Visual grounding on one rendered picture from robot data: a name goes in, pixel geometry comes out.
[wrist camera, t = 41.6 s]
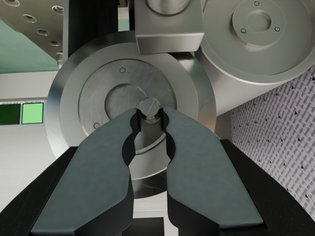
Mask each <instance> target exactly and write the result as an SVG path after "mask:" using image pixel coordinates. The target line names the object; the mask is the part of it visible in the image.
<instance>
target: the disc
mask: <svg viewBox="0 0 315 236"><path fill-rule="evenodd" d="M128 42H132V43H137V41H136V37H135V30H126V31H118V32H114V33H110V34H106V35H103V36H101V37H98V38H96V39H94V40H92V41H90V42H88V43H87V44H85V45H84V46H82V47H81V48H79V49H78V50H77V51H76V52H74V53H73V54H72V55H71V56H70V57H69V58H68V59H67V61H66V62H65V63H64V64H63V65H62V67H61V68H60V70H59V71H58V73H57V74H56V76H55V78H54V80H53V82H52V84H51V87H50V90H49V93H48V97H47V101H46V107H45V126H46V132H47V137H48V140H49V143H50V146H51V148H52V151H53V153H54V155H55V157H56V158H58V157H59V156H61V155H62V154H63V153H64V152H65V151H66V150H67V149H68V148H69V147H68V145H67V144H66V141H65V139H64V137H63V134H62V131H61V127H60V118H59V107H60V98H61V95H62V91H63V89H64V86H65V84H66V82H67V80H68V78H69V77H70V75H71V73H72V72H73V71H74V70H75V68H76V67H77V66H78V65H79V64H80V63H81V62H82V61H83V60H84V59H85V58H87V57H88V56H90V55H91V54H92V53H94V52H96V51H98V50H100V49H102V48H104V47H107V46H110V45H113V44H119V43H128ZM168 53H169V54H170V55H172V56H173V57H174V58H176V59H177V60H178V61H179V62H180V63H181V64H182V65H183V66H184V68H185V69H186V70H187V72H188V73H189V75H190V77H191V79H192V81H193V83H194V85H195V88H196V91H197V95H198V100H199V119H198V122H199V123H201V124H203V125H204V126H206V127H207V128H209V129H210V130H211V131H213V133H214V131H215V126H216V117H217V109H216V100H215V95H214V91H213V88H212V85H211V82H210V80H209V78H208V76H207V74H206V72H205V70H204V69H203V67H202V66H201V64H200V63H199V62H198V60H197V59H196V58H195V57H194V56H193V55H192V54H191V53H190V52H168ZM165 138H166V135H165V137H164V138H163V139H162V140H161V141H160V142H159V143H158V144H157V145H159V144H160V143H161V142H162V141H163V140H164V139H165ZM157 145H155V146H154V147H152V148H150V149H148V150H146V151H143V152H140V153H137V154H136V155H138V154H142V153H145V152H147V151H150V150H152V149H153V148H155V147H156V146H157ZM132 186H133V191H134V199H142V198H147V197H151V196H155V195H158V194H160V193H163V192H165V191H167V185H166V169H165V170H164V171H161V172H160V173H157V174H155V175H153V176H150V177H147V178H143V179H137V180H132Z"/></svg>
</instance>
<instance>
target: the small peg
mask: <svg viewBox="0 0 315 236"><path fill-rule="evenodd" d="M138 109H139V113H140V115H141V116H142V118H143V120H144V121H145V122H146V123H148V124H155V123H157V122H158V121H159V120H160V118H161V104H160V102H159V101H158V100H157V99H156V98H154V97H146V98H144V99H143V100H142V101H140V103H139V106H138Z"/></svg>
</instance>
